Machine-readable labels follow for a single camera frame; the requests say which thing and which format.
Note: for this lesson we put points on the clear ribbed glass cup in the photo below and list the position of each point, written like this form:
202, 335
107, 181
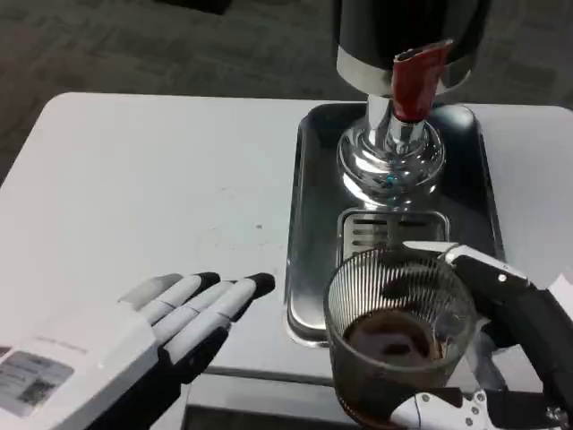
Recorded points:
358, 380

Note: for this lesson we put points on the black and chrome drink dispenser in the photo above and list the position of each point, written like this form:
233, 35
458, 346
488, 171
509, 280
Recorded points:
376, 36

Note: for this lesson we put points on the slotted steel drip grid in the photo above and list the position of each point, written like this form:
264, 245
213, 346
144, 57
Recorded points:
362, 233

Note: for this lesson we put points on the steel drip tray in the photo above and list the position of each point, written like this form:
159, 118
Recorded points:
313, 215

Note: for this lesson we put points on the red tap lever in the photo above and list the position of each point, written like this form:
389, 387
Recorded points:
414, 89

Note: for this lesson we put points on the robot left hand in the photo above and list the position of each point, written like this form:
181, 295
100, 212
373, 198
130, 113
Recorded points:
89, 358

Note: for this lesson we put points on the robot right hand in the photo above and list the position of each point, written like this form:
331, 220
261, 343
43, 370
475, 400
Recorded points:
550, 340

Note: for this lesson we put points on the dark brown coffee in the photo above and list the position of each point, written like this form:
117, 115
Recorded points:
389, 336

